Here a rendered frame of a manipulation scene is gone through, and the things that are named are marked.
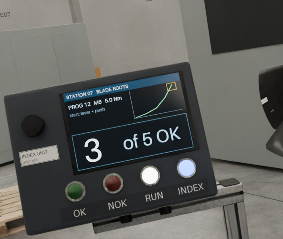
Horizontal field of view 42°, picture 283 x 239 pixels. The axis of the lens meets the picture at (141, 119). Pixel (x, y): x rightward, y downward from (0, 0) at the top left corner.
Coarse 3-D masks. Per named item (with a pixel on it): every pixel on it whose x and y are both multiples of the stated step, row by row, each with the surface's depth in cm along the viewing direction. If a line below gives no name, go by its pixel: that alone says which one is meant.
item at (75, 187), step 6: (66, 186) 48; (72, 186) 48; (78, 186) 48; (84, 186) 49; (66, 192) 48; (72, 192) 48; (78, 192) 48; (84, 192) 48; (72, 198) 48; (78, 198) 48
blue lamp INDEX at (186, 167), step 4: (180, 160) 50; (184, 160) 50; (188, 160) 50; (192, 160) 50; (180, 164) 49; (184, 164) 49; (188, 164) 49; (192, 164) 49; (176, 168) 50; (180, 168) 49; (184, 168) 49; (188, 168) 49; (192, 168) 49; (180, 172) 49; (184, 172) 49; (188, 172) 49; (192, 172) 49; (184, 176) 49; (188, 176) 49
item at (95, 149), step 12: (84, 132) 49; (96, 132) 49; (108, 132) 50; (72, 144) 49; (84, 144) 49; (96, 144) 49; (108, 144) 49; (84, 156) 49; (96, 156) 49; (108, 156) 49; (84, 168) 49
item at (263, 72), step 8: (264, 72) 134; (272, 72) 130; (280, 72) 126; (264, 80) 134; (272, 80) 129; (280, 80) 126; (264, 88) 134; (272, 88) 130; (280, 88) 126; (264, 96) 134; (272, 96) 130; (280, 96) 127; (264, 104) 134; (272, 104) 130; (280, 104) 127; (280, 112) 128; (272, 120) 131; (280, 120) 128
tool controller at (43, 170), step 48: (48, 96) 50; (96, 96) 50; (144, 96) 50; (192, 96) 51; (48, 144) 49; (144, 144) 50; (192, 144) 50; (48, 192) 48; (96, 192) 49; (144, 192) 49; (192, 192) 49
